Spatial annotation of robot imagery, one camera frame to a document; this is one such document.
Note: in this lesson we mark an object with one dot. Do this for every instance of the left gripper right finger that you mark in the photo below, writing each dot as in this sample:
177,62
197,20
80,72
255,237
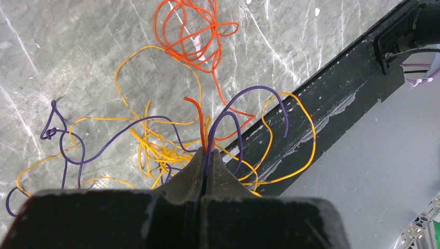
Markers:
222,186

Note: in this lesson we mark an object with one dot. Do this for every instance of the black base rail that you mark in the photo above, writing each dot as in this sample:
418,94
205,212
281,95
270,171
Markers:
291,136

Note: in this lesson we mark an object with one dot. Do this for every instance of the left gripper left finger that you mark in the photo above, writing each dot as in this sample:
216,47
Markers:
177,210

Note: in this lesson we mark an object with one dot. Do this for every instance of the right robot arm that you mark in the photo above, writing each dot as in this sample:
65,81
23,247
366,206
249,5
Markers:
415,31

